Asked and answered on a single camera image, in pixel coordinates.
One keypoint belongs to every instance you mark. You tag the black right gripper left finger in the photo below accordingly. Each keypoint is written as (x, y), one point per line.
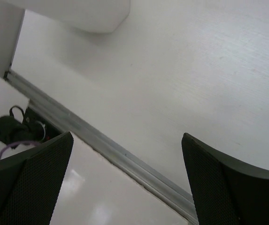
(30, 182)

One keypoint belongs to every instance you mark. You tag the aluminium frame rail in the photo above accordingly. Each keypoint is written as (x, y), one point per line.
(65, 120)

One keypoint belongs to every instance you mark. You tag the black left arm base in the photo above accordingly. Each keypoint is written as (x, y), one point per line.
(25, 125)

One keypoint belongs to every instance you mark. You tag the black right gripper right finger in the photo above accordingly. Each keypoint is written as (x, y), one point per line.
(225, 190)

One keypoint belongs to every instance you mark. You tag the white octagonal plastic bin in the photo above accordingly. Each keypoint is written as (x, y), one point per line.
(94, 16)

